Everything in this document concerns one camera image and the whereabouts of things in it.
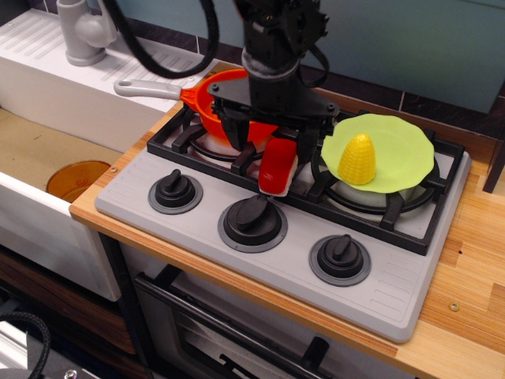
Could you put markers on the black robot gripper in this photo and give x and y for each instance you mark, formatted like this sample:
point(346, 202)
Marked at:
point(273, 92)

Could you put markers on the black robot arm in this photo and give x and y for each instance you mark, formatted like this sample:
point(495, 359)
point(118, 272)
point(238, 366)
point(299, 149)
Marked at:
point(278, 34)

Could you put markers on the red white toy sushi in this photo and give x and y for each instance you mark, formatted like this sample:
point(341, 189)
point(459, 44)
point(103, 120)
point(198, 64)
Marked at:
point(278, 167)

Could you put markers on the yellow toy corn cob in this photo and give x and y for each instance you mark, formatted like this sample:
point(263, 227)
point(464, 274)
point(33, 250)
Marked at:
point(357, 165)

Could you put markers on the middle black stove knob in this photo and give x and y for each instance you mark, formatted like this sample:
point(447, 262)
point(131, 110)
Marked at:
point(252, 225)

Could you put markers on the black stove knob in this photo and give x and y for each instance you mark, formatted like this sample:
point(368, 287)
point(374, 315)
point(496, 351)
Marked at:
point(252, 225)
point(340, 260)
point(175, 194)

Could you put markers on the light green plastic plate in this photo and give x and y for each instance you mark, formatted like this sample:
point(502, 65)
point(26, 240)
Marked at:
point(404, 155)

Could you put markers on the left black stove knob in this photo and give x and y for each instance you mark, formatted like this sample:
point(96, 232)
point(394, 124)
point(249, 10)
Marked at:
point(175, 194)

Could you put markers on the right black stove knob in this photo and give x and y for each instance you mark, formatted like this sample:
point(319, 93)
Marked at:
point(340, 260)

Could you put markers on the grey toy stove top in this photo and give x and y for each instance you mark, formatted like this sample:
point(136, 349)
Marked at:
point(359, 234)

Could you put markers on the black burner grate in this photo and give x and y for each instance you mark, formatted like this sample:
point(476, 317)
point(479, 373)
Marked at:
point(408, 219)

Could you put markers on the orange translucent sink drain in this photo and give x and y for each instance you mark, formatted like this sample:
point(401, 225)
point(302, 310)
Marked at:
point(69, 182)

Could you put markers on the toy oven door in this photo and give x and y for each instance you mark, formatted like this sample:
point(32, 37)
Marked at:
point(214, 333)

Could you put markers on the grey toy faucet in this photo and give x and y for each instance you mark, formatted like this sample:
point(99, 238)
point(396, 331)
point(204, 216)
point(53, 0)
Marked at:
point(86, 35)

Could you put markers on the white toy sink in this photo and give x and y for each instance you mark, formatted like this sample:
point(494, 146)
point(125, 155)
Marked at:
point(54, 114)

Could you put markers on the orange toy pot grey handle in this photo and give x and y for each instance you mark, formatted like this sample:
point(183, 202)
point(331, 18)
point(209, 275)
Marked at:
point(197, 98)

